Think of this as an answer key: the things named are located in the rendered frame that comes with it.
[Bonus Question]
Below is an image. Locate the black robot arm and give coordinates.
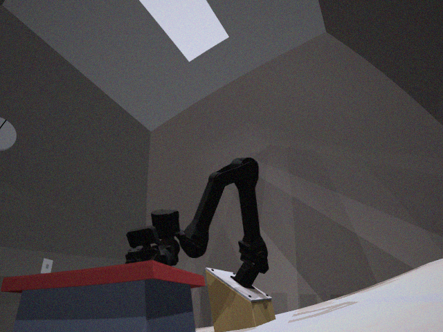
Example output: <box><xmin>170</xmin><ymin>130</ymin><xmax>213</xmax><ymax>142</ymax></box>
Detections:
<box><xmin>151</xmin><ymin>158</ymin><xmax>269</xmax><ymax>289</ymax></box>

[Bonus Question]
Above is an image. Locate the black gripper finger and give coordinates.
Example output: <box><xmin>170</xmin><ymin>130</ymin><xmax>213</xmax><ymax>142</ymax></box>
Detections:
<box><xmin>132</xmin><ymin>248</ymin><xmax>162</xmax><ymax>263</ymax></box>

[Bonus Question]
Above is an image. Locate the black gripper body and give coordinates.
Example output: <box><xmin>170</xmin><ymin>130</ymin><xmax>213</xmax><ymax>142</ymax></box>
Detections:
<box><xmin>127</xmin><ymin>225</ymin><xmax>177</xmax><ymax>266</ymax></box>

